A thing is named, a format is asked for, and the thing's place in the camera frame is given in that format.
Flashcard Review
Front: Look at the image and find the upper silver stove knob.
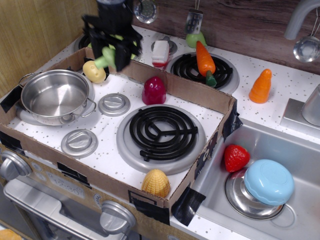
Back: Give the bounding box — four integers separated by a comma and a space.
98, 93, 131, 117

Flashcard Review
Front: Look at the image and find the light blue plastic bowl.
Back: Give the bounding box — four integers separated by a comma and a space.
244, 159, 295, 206

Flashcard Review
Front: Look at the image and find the silver stove knob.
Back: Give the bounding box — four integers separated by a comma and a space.
60, 129, 99, 159
98, 93, 131, 117

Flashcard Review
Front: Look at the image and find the orange toy carrot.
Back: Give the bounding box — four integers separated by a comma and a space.
196, 41, 217, 87

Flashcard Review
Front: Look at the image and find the green plastic plate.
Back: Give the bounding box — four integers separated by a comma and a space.
86, 42, 140, 60

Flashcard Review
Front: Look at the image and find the orange object bottom left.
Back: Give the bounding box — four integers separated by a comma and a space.
0, 229, 22, 240

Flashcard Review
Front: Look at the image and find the steel bowl in sink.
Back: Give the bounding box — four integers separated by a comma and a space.
224, 168, 284, 221

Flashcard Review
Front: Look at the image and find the yellow toy potato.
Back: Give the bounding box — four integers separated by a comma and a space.
82, 60, 107, 84

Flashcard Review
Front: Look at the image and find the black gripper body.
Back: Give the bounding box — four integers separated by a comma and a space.
81, 2, 143, 53

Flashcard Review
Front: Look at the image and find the black burner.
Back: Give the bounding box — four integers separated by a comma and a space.
116, 104, 207, 175
77, 34, 91, 50
165, 52, 240, 95

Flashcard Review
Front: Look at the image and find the oven knob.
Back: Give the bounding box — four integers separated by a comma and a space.
0, 150, 32, 181
99, 200, 137, 235

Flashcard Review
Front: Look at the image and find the lower silver stove knob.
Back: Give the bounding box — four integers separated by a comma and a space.
60, 129, 99, 159

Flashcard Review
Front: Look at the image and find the green toy pear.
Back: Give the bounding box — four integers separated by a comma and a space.
185, 31, 207, 48

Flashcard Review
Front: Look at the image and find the right front oven knob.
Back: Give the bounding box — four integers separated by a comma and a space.
99, 200, 137, 235

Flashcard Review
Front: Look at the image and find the hanging steel strainer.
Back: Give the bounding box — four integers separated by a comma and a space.
133, 0, 159, 24

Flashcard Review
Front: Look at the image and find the back right black burner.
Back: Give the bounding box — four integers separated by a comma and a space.
165, 52, 240, 95

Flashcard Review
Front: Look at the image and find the hanging steel spatula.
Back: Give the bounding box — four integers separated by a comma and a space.
184, 0, 203, 35

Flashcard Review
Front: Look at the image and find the green toy broccoli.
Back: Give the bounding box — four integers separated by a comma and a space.
94, 34, 141, 71

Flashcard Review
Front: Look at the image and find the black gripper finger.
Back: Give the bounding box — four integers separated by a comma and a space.
89, 33, 107, 59
115, 42, 137, 72

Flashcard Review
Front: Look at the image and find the red toy strawberry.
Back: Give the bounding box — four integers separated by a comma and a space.
224, 144, 251, 173

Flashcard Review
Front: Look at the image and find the orange toy cone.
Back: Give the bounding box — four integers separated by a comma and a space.
248, 69, 272, 104

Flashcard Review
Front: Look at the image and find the silver faucet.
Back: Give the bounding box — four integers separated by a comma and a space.
284, 0, 320, 40

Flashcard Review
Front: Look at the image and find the dark red toy vegetable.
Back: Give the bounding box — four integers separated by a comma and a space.
142, 76, 166, 105

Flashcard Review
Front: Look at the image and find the oven door handle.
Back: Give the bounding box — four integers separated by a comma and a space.
4, 179, 107, 240

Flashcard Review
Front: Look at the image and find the yellow toy corn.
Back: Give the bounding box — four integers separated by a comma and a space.
141, 169, 171, 198

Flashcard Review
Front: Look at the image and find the back left black burner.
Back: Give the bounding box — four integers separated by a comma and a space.
77, 34, 91, 50

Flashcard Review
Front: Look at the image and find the steel cooking pot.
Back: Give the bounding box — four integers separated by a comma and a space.
18, 69, 97, 126

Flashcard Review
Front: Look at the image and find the hanging steel ladle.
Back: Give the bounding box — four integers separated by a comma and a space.
293, 8, 320, 63

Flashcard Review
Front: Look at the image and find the front right black burner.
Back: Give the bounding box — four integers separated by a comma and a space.
116, 104, 207, 175

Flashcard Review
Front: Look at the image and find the steel sink basin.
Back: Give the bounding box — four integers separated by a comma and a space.
193, 122, 320, 240

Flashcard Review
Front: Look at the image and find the left front oven knob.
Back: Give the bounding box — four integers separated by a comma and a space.
0, 150, 32, 181

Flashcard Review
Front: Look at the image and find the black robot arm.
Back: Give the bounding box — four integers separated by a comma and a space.
82, 0, 143, 72

